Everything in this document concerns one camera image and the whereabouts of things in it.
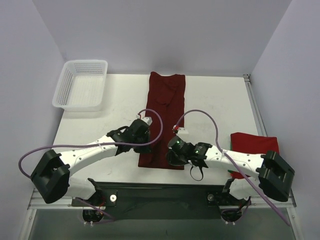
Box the dark red t shirt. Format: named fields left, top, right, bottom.
left=138, top=71, right=186, bottom=170

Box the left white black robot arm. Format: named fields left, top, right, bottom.
left=31, top=117, right=152, bottom=206

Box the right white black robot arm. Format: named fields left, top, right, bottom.
left=166, top=136, right=295, bottom=204

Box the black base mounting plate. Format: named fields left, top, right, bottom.
left=71, top=181, right=251, bottom=221

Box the folded bright red t shirt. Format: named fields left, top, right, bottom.
left=227, top=132, right=281, bottom=180

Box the white plastic mesh basket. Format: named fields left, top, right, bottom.
left=52, top=59, right=108, bottom=112

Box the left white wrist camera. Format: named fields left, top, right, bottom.
left=136, top=114, right=153, bottom=126

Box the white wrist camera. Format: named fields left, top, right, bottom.
left=136, top=114, right=153, bottom=126
left=172, top=125, right=189, bottom=136

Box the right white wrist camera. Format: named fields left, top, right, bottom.
left=172, top=125, right=189, bottom=136

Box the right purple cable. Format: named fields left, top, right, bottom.
left=173, top=108, right=291, bottom=227

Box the purple cable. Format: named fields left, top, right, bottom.
left=18, top=108, right=165, bottom=222
left=173, top=108, right=291, bottom=227

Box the aluminium front rail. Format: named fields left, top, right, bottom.
left=28, top=188, right=297, bottom=209

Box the aluminium rail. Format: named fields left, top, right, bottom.
left=28, top=188, right=297, bottom=209
left=242, top=74, right=268, bottom=137

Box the aluminium right side rail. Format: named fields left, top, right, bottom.
left=242, top=74, right=268, bottom=137

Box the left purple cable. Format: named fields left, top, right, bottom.
left=18, top=108, right=165, bottom=222

